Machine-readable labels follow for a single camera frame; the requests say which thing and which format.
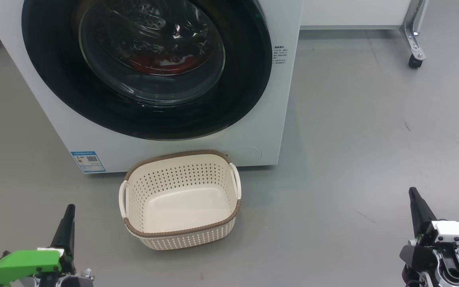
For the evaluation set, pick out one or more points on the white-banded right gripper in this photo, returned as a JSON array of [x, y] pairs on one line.
[[456, 231]]

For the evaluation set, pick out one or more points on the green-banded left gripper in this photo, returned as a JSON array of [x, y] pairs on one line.
[[18, 265]]

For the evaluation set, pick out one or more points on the washing machine glass door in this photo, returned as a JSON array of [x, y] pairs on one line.
[[54, 79]]

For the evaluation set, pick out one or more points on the red and white garment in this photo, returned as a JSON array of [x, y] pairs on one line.
[[153, 64]]

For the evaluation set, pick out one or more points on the cream perforated laundry basket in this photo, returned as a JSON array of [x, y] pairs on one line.
[[181, 207]]

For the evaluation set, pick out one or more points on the white front-load washing machine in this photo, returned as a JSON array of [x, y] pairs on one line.
[[181, 151]]

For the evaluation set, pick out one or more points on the blue energy label sticker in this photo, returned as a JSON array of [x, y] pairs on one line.
[[89, 161]]

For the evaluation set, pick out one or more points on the metal leg with caster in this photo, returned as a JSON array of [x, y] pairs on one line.
[[412, 36]]

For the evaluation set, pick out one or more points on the small printed warning label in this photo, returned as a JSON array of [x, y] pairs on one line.
[[280, 55]]

